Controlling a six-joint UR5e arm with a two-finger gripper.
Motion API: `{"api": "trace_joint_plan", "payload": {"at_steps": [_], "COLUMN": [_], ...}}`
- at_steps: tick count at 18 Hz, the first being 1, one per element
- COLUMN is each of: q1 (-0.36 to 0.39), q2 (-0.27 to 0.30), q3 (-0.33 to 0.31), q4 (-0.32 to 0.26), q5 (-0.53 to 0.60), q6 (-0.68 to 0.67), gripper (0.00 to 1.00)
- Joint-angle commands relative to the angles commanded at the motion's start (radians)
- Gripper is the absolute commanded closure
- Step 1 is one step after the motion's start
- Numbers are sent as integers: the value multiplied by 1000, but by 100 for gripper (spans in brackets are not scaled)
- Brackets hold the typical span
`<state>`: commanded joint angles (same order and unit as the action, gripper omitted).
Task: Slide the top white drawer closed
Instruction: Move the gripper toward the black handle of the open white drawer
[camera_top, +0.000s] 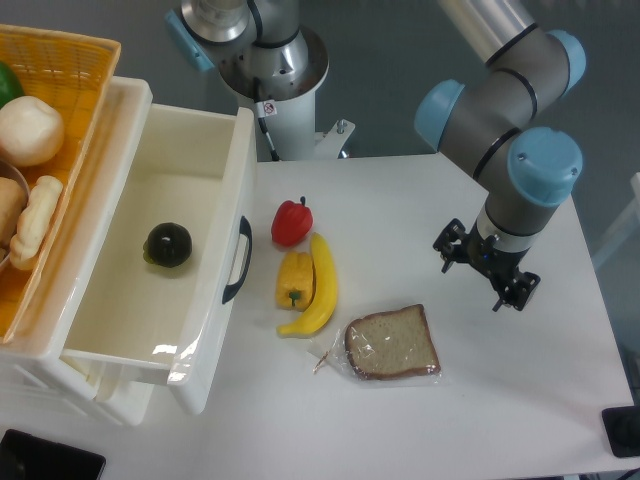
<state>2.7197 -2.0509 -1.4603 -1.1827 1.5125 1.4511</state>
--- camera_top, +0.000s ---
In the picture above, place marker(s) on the yellow banana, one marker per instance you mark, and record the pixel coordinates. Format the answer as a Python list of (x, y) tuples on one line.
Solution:
[(324, 302)]

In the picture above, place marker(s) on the yellow bell pepper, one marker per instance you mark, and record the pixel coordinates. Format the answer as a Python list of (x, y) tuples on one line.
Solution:
[(295, 284)]

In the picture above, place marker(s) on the red bell pepper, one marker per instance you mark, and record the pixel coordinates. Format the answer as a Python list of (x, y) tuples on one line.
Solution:
[(291, 223)]

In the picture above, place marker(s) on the round white bun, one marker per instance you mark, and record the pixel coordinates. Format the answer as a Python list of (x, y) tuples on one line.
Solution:
[(32, 132)]

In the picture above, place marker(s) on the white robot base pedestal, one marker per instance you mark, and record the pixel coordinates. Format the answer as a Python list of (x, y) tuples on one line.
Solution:
[(279, 85)]

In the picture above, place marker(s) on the long beige bread roll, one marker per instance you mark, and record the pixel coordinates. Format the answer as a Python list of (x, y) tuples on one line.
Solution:
[(33, 222)]

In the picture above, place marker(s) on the green vegetable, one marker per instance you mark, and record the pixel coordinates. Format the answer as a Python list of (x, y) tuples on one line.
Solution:
[(10, 86)]

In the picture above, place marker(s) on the black device bottom left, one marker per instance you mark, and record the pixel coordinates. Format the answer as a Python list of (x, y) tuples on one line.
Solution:
[(32, 457)]

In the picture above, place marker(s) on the orange wicker basket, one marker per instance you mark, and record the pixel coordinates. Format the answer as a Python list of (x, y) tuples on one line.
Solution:
[(71, 73)]

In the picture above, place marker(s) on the white top drawer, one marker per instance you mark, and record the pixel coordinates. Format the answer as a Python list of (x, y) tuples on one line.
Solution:
[(148, 326)]

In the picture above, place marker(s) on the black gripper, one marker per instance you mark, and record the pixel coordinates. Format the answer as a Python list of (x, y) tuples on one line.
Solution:
[(513, 287)]

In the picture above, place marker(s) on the black device right edge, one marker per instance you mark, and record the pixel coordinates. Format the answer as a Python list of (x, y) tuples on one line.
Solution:
[(621, 425)]

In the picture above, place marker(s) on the dark green avocado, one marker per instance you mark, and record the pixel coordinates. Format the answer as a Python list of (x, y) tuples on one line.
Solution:
[(168, 245)]

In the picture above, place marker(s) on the dark blue drawer handle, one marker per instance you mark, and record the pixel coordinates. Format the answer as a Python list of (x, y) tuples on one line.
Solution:
[(242, 261)]

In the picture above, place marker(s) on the brown bread in bowl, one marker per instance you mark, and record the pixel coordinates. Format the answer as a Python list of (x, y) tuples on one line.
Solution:
[(13, 200)]

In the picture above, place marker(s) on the bread slice in plastic bag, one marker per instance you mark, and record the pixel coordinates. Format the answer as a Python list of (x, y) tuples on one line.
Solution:
[(391, 347)]

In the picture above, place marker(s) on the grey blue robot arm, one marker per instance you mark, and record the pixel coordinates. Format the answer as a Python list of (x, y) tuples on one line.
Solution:
[(486, 131)]

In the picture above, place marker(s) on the white drawer cabinet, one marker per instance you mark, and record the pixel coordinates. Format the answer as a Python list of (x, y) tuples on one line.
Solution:
[(34, 373)]

